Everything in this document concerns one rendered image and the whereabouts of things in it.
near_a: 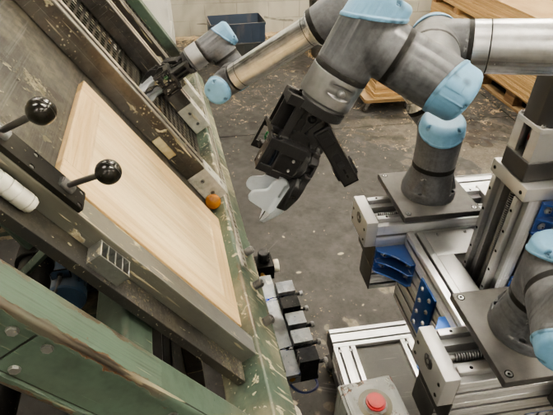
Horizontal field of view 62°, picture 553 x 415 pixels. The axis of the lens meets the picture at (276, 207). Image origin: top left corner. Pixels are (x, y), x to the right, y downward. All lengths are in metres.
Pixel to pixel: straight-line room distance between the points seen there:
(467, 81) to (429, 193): 0.74
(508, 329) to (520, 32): 0.56
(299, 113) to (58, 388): 0.47
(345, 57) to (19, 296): 0.47
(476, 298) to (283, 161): 0.62
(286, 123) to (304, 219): 2.30
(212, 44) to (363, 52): 0.89
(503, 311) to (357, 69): 0.62
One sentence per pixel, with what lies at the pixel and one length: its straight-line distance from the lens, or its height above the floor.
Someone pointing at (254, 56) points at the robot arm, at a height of 1.39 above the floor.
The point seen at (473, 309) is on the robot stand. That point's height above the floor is 1.04.
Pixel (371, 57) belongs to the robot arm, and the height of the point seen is 1.61.
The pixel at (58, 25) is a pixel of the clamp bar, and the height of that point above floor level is 1.48.
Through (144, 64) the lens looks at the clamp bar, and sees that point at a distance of 1.87.
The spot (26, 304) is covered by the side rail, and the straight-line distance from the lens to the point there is 0.60.
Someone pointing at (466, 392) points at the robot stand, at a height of 0.94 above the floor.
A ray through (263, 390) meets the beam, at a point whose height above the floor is 0.90.
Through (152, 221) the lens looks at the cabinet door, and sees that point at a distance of 1.06.
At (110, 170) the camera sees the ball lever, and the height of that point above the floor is 1.45.
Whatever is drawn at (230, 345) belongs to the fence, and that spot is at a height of 0.95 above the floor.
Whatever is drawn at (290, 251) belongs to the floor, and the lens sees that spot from 2.68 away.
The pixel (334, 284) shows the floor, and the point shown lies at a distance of 2.51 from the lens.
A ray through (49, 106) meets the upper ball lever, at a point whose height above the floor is 1.55.
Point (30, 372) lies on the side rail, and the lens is 0.67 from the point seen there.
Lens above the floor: 1.80
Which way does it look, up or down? 37 degrees down
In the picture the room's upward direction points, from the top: straight up
